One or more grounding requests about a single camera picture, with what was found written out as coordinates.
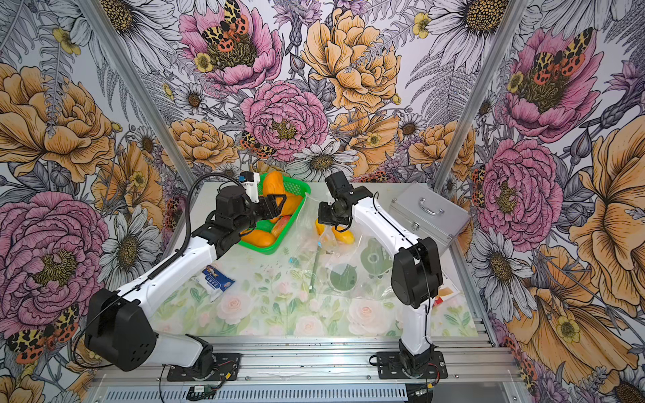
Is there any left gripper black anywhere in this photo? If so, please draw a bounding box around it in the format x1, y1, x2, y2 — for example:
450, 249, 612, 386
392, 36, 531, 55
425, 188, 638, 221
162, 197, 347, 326
234, 194, 287, 232

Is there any clear zip-top bag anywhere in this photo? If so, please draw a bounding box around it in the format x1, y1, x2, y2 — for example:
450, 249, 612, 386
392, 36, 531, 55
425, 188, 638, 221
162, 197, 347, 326
287, 196, 394, 301

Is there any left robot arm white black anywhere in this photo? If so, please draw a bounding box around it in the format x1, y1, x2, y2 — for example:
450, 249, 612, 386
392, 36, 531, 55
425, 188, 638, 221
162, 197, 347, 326
80, 172, 287, 379

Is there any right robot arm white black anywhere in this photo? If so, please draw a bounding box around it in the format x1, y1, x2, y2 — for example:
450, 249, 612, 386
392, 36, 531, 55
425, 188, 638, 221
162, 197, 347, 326
318, 172, 443, 378

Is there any orange mango bottom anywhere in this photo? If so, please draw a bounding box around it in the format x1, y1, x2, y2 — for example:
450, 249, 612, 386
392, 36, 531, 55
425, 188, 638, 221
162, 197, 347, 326
241, 229, 275, 249

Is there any green plastic basket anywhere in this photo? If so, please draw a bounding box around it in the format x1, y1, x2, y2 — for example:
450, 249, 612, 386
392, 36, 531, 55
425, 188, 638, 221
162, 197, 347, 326
240, 174, 311, 255

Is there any blue white small packet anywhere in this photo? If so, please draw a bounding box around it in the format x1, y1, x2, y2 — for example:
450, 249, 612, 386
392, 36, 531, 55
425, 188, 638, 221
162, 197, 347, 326
197, 265, 235, 302

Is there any silver metal case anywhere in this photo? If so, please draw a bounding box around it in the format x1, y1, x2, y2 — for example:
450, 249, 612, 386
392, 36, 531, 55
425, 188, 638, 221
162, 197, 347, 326
388, 183, 470, 255

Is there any small green circuit board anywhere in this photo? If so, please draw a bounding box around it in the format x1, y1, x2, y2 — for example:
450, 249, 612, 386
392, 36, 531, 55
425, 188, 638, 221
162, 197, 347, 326
186, 385, 216, 401

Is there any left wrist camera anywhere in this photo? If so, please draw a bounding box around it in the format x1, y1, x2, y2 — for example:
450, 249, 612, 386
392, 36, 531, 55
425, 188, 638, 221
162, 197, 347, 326
239, 171, 260, 203

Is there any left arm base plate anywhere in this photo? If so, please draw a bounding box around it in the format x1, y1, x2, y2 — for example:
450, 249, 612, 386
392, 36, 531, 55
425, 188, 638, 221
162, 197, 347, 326
166, 353, 242, 382

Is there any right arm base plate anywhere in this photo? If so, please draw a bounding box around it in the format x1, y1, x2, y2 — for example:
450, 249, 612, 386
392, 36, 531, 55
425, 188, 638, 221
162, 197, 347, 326
369, 350, 448, 380

